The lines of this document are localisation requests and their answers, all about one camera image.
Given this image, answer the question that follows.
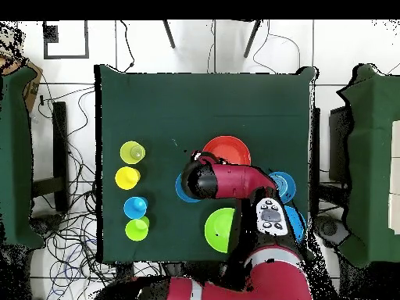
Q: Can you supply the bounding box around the small blue bowl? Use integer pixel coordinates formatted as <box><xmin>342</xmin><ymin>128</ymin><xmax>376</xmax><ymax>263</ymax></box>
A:
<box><xmin>174</xmin><ymin>173</ymin><xmax>201</xmax><ymax>204</ymax></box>
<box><xmin>268</xmin><ymin>171</ymin><xmax>297</xmax><ymax>205</ymax></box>

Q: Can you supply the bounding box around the orange bowl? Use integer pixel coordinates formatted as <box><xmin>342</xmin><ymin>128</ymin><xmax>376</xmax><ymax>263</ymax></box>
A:
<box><xmin>202</xmin><ymin>134</ymin><xmax>252</xmax><ymax>166</ymax></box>

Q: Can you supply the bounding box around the dark green tablecloth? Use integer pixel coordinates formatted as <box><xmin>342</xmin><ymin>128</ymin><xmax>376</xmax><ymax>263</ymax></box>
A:
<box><xmin>94</xmin><ymin>64</ymin><xmax>320</xmax><ymax>263</ymax></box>

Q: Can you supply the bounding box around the green bowl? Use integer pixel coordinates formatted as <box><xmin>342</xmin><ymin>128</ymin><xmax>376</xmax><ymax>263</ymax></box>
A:
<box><xmin>204</xmin><ymin>208</ymin><xmax>236</xmax><ymax>254</ymax></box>

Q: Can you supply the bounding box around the yellow cup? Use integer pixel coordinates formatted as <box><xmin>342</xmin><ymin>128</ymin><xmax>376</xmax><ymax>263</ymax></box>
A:
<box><xmin>114</xmin><ymin>166</ymin><xmax>141</xmax><ymax>191</ymax></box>
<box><xmin>119</xmin><ymin>141</ymin><xmax>147</xmax><ymax>166</ymax></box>

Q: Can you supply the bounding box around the blue cup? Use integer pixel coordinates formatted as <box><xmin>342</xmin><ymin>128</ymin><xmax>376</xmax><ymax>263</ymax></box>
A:
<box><xmin>123</xmin><ymin>195</ymin><xmax>149</xmax><ymax>220</ymax></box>

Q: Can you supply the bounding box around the green cup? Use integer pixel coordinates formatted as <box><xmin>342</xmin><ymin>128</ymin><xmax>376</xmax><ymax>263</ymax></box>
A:
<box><xmin>124</xmin><ymin>216</ymin><xmax>151</xmax><ymax>242</ymax></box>

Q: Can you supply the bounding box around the large blue bowl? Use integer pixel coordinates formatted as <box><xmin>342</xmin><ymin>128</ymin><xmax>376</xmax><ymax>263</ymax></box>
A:
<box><xmin>284</xmin><ymin>205</ymin><xmax>307</xmax><ymax>244</ymax></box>

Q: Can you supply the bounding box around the black power strip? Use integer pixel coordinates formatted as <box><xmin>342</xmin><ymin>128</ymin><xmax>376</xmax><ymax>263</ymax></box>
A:
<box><xmin>116</xmin><ymin>262</ymin><xmax>136</xmax><ymax>282</ymax></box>

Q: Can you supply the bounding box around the black tripod leg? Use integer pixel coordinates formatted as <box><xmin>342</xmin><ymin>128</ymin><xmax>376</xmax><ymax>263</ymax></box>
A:
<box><xmin>162</xmin><ymin>20</ymin><xmax>177</xmax><ymax>50</ymax></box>
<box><xmin>242</xmin><ymin>20</ymin><xmax>263</xmax><ymax>59</ymax></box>

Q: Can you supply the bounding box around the black floor stand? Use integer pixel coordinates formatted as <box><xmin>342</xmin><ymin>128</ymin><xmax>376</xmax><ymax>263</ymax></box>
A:
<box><xmin>30</xmin><ymin>101</ymin><xmax>70</xmax><ymax>213</ymax></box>

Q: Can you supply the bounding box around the black box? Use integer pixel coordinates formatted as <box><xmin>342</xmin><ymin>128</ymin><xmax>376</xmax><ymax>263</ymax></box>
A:
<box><xmin>328</xmin><ymin>105</ymin><xmax>352</xmax><ymax>184</ymax></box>

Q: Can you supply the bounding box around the green cloth covered table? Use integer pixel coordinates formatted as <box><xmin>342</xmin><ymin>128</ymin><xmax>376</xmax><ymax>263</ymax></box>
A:
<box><xmin>337</xmin><ymin>63</ymin><xmax>400</xmax><ymax>266</ymax></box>
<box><xmin>0</xmin><ymin>66</ymin><xmax>45</xmax><ymax>249</ymax></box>

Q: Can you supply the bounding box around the cardboard box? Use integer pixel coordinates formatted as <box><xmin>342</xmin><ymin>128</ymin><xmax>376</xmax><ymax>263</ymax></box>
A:
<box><xmin>0</xmin><ymin>24</ymin><xmax>44</xmax><ymax>113</ymax></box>

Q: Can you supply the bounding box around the black cable with plug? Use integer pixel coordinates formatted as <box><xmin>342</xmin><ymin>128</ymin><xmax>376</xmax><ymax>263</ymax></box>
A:
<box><xmin>120</xmin><ymin>20</ymin><xmax>136</xmax><ymax>73</ymax></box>

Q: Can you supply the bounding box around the tangle of cables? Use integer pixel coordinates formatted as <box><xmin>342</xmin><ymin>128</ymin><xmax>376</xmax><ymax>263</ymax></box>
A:
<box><xmin>29</xmin><ymin>84</ymin><xmax>166</xmax><ymax>300</ymax></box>

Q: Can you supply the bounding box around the black square floor frame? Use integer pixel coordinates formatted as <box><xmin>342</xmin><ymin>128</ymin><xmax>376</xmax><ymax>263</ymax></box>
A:
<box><xmin>42</xmin><ymin>20</ymin><xmax>90</xmax><ymax>60</ymax></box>

